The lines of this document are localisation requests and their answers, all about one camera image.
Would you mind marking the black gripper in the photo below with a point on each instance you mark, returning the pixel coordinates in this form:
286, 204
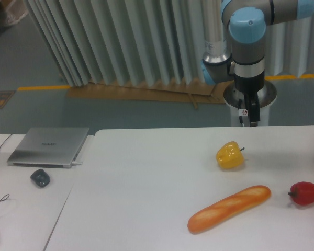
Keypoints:
249, 86

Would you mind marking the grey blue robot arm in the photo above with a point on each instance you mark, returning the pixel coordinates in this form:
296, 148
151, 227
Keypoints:
234, 33

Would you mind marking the yellow bell pepper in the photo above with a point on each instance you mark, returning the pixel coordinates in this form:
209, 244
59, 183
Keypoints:
230, 156

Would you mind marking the red bell pepper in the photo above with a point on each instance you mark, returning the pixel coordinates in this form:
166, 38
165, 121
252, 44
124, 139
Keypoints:
302, 193

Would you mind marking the brown cardboard sheet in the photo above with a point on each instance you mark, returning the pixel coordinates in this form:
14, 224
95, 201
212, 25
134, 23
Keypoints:
195, 93

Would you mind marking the orange baguette bread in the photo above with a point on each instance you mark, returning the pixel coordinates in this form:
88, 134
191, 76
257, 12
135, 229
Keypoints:
227, 208

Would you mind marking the white folding screen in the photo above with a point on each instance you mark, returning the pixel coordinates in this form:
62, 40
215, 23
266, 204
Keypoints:
150, 41

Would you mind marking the silver laptop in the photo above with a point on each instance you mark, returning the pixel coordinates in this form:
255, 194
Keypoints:
49, 147

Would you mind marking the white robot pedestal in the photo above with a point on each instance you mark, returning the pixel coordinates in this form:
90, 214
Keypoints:
238, 112

